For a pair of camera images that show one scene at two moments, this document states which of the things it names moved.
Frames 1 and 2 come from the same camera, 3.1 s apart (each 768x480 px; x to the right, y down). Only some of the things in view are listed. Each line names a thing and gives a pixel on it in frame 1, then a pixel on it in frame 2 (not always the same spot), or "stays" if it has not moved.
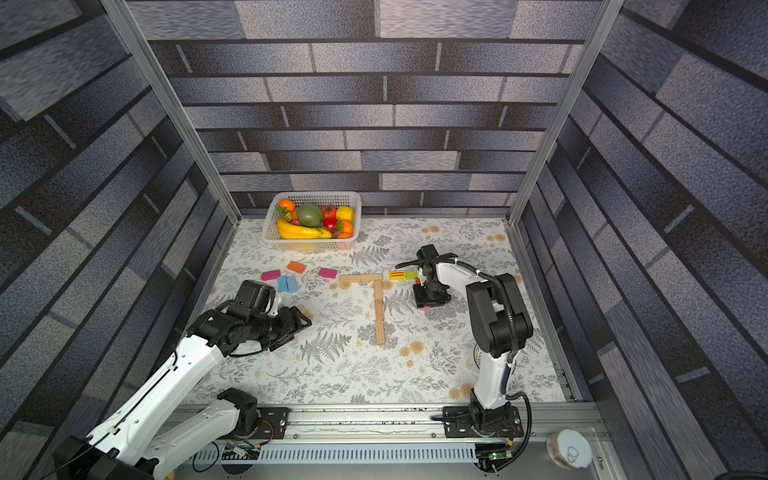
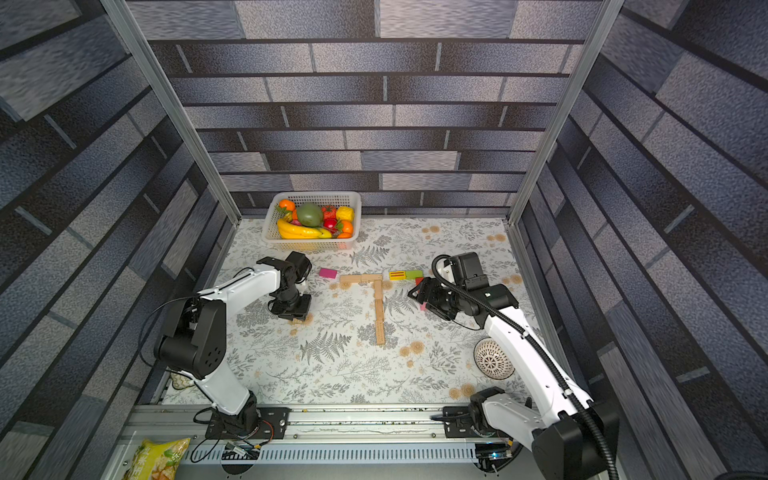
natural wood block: [351, 278] stays
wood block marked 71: [379, 311] stays
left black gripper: [294, 322] → [300, 313]
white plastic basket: [313, 220] stays
